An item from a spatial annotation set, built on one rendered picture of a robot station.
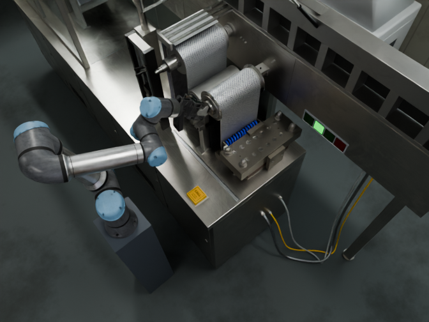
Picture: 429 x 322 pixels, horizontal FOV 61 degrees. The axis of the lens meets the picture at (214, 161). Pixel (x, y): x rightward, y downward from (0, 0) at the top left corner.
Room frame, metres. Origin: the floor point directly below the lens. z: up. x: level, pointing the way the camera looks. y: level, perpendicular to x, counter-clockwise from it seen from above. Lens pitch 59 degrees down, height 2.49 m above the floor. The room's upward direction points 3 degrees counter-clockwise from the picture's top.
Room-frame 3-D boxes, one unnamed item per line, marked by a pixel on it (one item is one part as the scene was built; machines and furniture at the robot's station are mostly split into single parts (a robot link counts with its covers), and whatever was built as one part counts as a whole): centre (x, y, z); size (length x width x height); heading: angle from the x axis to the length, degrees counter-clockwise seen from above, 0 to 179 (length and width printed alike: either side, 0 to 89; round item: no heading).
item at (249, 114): (1.07, -0.13, 1.08); 0.23 x 0.01 x 0.18; 127
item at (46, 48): (1.83, 0.53, 0.43); 2.52 x 0.64 x 0.86; 37
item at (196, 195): (0.77, 0.09, 0.91); 0.07 x 0.07 x 0.02; 37
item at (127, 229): (0.65, 0.45, 0.95); 0.15 x 0.15 x 0.10
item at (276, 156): (0.93, -0.30, 0.97); 0.10 x 0.03 x 0.11; 127
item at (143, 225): (0.65, 0.45, 0.45); 0.20 x 0.20 x 0.90; 38
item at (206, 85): (1.21, -0.02, 1.18); 0.26 x 0.12 x 0.12; 127
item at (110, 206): (0.66, 0.45, 1.07); 0.13 x 0.12 x 0.14; 22
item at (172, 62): (1.23, 0.17, 1.34); 0.06 x 0.06 x 0.06; 37
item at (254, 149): (1.00, -0.23, 1.00); 0.40 x 0.16 x 0.06; 127
